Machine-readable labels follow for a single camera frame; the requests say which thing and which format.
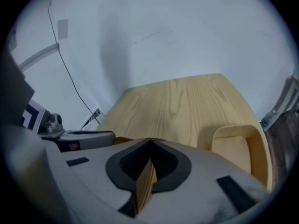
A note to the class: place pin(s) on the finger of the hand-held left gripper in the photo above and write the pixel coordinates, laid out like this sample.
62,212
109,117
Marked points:
98,140

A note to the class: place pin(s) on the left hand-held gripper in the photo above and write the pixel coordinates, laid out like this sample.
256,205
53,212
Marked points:
18,101

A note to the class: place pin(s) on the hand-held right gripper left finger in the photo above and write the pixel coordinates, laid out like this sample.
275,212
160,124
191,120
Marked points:
88,183

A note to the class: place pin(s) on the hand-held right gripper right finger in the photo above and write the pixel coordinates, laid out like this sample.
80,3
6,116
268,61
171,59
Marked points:
198,183

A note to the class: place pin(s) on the wooden tray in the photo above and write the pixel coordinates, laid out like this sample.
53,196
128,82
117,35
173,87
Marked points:
233,153
144,188

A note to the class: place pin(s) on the white box on floor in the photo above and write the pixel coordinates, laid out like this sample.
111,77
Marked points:
90,125

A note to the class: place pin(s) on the open wall junction box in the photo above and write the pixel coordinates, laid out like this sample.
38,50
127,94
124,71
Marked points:
98,113

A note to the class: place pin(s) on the grey wall plate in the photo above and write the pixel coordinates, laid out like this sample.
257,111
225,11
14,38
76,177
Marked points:
63,29

